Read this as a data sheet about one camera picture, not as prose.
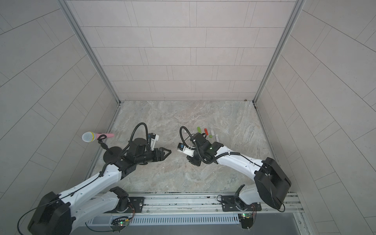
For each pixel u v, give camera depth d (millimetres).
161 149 707
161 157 691
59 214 377
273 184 406
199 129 993
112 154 858
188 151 700
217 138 950
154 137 734
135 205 702
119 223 654
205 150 617
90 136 675
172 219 1823
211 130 989
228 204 706
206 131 991
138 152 622
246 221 682
